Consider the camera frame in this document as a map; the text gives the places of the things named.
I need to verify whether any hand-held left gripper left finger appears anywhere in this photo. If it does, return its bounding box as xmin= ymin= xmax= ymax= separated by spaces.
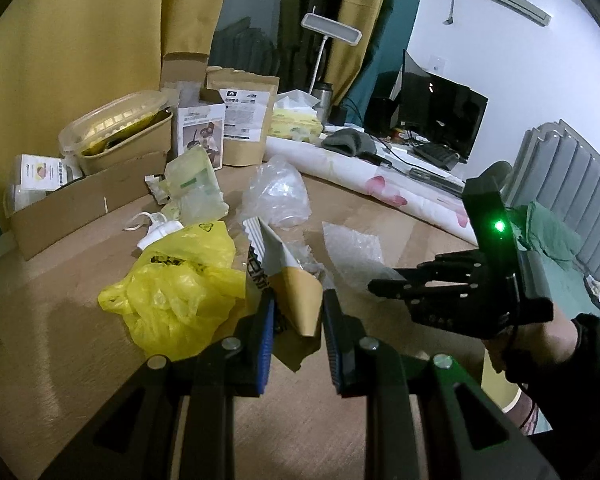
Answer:
xmin=45 ymin=291 xmax=281 ymax=480

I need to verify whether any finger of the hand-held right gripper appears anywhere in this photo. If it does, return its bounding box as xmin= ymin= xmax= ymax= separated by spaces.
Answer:
xmin=416 ymin=250 xmax=487 ymax=281
xmin=368 ymin=266 xmax=512 ymax=340

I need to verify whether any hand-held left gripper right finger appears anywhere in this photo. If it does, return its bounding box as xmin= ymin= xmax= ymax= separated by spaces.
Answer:
xmin=321 ymin=288 xmax=561 ymax=480

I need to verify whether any black and white snack wrapper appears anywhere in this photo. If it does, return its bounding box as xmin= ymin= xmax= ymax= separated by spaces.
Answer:
xmin=242 ymin=216 xmax=306 ymax=331

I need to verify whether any white face mask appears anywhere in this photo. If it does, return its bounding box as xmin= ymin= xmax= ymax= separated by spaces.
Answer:
xmin=124 ymin=211 xmax=187 ymax=251

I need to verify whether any person's right forearm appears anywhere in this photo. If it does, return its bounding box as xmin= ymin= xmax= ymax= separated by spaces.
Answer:
xmin=502 ymin=312 xmax=600 ymax=466

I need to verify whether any person's right hand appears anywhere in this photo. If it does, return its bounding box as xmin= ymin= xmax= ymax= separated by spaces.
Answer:
xmin=484 ymin=310 xmax=579 ymax=376

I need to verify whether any brown paper cone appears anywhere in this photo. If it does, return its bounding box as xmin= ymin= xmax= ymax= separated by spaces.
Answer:
xmin=267 ymin=266 xmax=327 ymax=374

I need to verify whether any green cloth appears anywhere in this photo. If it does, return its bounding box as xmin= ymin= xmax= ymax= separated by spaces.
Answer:
xmin=511 ymin=201 xmax=584 ymax=274

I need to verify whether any bubble wrap sheet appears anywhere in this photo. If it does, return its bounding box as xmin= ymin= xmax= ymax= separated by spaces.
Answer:
xmin=322 ymin=221 xmax=406 ymax=292

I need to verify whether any grey padded headboard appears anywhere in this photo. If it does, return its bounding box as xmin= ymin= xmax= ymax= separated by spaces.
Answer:
xmin=502 ymin=120 xmax=600 ymax=282

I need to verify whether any black keyboard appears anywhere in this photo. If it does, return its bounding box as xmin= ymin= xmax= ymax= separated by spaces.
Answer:
xmin=412 ymin=142 xmax=462 ymax=171

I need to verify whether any yellow plastic bag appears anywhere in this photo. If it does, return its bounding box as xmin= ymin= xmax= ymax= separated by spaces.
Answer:
xmin=98 ymin=220 xmax=262 ymax=362

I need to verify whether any white floral roll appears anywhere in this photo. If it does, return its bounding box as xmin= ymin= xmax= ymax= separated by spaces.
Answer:
xmin=265 ymin=132 xmax=474 ymax=247

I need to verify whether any black monitor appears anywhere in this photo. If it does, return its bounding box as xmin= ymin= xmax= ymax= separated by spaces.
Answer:
xmin=369 ymin=50 xmax=489 ymax=162

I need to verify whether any clear crumpled plastic bag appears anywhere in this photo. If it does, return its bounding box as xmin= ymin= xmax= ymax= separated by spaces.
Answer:
xmin=236 ymin=155 xmax=312 ymax=229

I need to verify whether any grey knit beanie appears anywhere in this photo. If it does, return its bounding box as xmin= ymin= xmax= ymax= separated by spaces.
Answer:
xmin=320 ymin=128 xmax=379 ymax=159

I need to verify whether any pale green plastic bag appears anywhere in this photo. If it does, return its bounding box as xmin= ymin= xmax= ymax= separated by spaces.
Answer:
xmin=160 ymin=146 xmax=230 ymax=221

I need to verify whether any small crumpled wrapper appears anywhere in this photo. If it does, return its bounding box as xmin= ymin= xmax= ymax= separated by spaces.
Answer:
xmin=144 ymin=173 xmax=169 ymax=204

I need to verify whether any steel thermos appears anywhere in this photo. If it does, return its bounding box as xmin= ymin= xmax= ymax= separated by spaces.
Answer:
xmin=313 ymin=82 xmax=334 ymax=117

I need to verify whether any teal curtain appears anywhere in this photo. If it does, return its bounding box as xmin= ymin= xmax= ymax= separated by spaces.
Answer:
xmin=344 ymin=0 xmax=427 ymax=127

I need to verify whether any yellow tissue pack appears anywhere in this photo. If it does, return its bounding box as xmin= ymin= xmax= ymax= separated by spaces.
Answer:
xmin=267 ymin=89 xmax=327 ymax=144

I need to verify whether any white printed carton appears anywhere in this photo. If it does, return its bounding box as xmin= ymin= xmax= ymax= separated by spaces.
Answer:
xmin=176 ymin=102 xmax=226 ymax=171

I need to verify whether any kraft paper pouch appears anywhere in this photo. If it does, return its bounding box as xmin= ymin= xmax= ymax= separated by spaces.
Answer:
xmin=202 ymin=66 xmax=281 ymax=169

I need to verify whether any low cardboard box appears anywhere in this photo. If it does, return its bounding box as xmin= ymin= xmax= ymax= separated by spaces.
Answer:
xmin=7 ymin=150 xmax=172 ymax=261

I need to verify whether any brown takeout container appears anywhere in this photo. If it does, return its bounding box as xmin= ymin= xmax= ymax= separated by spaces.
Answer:
xmin=76 ymin=110 xmax=175 ymax=177

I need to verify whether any yellow duck print bag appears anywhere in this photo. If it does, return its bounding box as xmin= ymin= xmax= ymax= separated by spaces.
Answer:
xmin=80 ymin=116 xmax=167 ymax=157

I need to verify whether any white desk lamp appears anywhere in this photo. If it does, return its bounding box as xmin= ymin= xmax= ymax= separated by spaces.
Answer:
xmin=300 ymin=6 xmax=364 ymax=99

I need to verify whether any white packet in box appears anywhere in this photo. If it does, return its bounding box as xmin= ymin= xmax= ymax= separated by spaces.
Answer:
xmin=2 ymin=154 xmax=84 ymax=216

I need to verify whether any tall open cardboard box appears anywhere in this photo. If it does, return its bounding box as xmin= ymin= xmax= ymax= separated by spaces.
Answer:
xmin=160 ymin=52 xmax=209 ymax=112

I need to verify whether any dark radiator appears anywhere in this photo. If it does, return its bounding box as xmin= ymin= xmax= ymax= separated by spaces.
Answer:
xmin=209 ymin=17 xmax=302 ymax=97

